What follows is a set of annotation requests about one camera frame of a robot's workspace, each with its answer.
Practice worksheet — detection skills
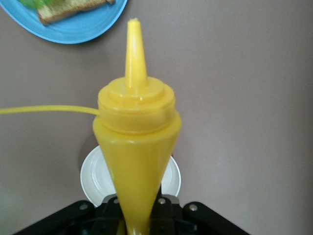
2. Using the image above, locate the green lettuce leaf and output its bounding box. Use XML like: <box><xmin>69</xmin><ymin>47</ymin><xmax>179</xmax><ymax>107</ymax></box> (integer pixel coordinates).
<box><xmin>19</xmin><ymin>0</ymin><xmax>67</xmax><ymax>9</ymax></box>

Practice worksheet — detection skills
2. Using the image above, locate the white plate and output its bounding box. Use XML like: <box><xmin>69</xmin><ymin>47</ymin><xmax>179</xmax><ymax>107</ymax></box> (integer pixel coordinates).
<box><xmin>80</xmin><ymin>144</ymin><xmax>181</xmax><ymax>208</ymax></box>

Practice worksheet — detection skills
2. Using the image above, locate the yellow squeeze bottle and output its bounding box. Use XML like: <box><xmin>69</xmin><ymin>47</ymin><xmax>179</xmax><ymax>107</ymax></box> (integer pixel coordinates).
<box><xmin>0</xmin><ymin>18</ymin><xmax>183</xmax><ymax>235</ymax></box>

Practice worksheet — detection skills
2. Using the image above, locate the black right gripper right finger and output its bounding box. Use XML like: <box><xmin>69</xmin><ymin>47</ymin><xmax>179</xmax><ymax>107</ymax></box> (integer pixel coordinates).
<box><xmin>149</xmin><ymin>194</ymin><xmax>250</xmax><ymax>235</ymax></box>

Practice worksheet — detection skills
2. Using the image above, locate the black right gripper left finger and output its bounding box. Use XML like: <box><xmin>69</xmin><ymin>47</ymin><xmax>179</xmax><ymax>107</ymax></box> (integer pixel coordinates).
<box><xmin>14</xmin><ymin>198</ymin><xmax>125</xmax><ymax>235</ymax></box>

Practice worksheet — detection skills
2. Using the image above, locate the brown bread slice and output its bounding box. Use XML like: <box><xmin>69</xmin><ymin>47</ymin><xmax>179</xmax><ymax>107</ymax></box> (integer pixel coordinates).
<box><xmin>37</xmin><ymin>0</ymin><xmax>117</xmax><ymax>24</ymax></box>

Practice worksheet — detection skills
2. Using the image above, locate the blue plate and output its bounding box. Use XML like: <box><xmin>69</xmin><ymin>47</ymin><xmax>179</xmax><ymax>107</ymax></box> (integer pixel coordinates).
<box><xmin>0</xmin><ymin>0</ymin><xmax>128</xmax><ymax>45</ymax></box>

